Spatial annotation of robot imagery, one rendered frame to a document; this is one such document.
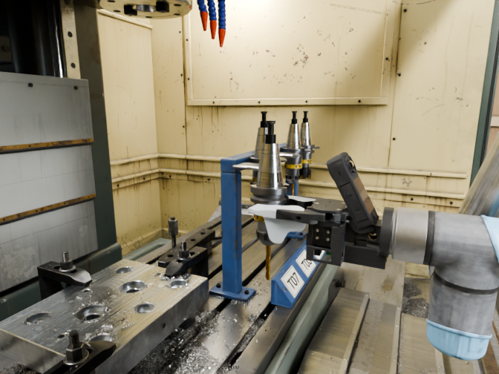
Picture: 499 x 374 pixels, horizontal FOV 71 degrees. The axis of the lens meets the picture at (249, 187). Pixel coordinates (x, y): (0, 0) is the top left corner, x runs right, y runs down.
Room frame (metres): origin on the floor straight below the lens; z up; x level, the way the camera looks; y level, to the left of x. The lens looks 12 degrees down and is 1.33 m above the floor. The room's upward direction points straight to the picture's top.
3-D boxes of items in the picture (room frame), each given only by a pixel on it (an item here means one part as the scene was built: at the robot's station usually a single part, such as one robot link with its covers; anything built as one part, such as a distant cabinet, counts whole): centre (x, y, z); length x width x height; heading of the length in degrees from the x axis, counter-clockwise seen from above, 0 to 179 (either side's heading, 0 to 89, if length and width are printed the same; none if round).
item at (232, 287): (0.77, 0.04, 1.05); 0.10 x 0.05 x 0.30; 65
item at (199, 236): (0.93, 0.17, 0.93); 0.26 x 0.05 x 0.06; 160
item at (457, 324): (0.45, -0.30, 1.06); 0.11 x 0.08 x 0.11; 153
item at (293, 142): (1.00, -0.12, 1.26); 0.04 x 0.04 x 0.07
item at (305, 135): (1.10, -0.17, 1.26); 0.04 x 0.04 x 0.07
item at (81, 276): (0.67, 0.38, 0.97); 0.13 x 0.03 x 0.15; 65
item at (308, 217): (0.50, -0.08, 1.18); 0.09 x 0.05 x 0.02; 78
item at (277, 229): (0.52, -0.04, 1.16); 0.09 x 0.03 x 0.06; 78
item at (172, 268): (0.73, 0.14, 0.97); 0.13 x 0.03 x 0.15; 155
